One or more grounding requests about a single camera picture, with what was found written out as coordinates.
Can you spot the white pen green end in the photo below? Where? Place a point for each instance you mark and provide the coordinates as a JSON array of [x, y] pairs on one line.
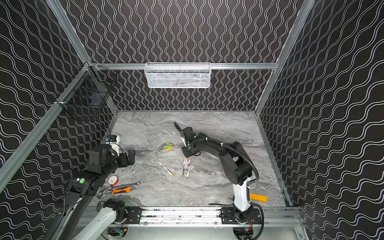
[[183, 167]]

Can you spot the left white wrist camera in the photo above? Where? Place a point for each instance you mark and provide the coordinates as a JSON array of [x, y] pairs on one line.
[[113, 141]]

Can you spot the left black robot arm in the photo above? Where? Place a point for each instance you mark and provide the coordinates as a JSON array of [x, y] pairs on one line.
[[83, 186]]

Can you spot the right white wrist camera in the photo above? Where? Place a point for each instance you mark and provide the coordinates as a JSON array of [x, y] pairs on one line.
[[186, 134]]

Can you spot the white wire mesh basket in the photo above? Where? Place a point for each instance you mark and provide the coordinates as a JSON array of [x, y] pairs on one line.
[[176, 75]]

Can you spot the black wire mesh basket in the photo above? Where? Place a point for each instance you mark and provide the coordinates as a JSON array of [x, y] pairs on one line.
[[87, 101]]

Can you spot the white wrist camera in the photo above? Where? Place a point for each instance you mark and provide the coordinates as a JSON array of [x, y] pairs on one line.
[[113, 141], [186, 134]]

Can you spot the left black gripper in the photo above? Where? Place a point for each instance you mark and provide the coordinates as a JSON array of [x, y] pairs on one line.
[[130, 157]]

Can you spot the red white tape roll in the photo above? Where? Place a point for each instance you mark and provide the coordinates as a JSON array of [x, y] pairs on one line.
[[113, 180]]

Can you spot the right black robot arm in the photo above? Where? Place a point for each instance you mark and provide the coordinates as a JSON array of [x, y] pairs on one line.
[[237, 166]]

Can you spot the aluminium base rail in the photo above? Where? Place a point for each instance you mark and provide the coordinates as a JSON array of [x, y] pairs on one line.
[[216, 216]]

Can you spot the silver wrench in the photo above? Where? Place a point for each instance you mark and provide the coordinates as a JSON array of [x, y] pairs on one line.
[[122, 186]]

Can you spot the yellow block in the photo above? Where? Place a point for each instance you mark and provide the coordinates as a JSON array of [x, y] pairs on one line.
[[260, 198]]

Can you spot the white pen yellow end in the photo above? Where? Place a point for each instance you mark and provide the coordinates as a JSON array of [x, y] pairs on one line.
[[168, 171]]

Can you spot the orange handled pliers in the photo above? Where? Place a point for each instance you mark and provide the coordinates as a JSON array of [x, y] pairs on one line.
[[105, 193]]

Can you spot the white pen magenta end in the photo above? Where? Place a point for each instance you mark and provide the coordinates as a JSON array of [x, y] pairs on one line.
[[188, 168]]

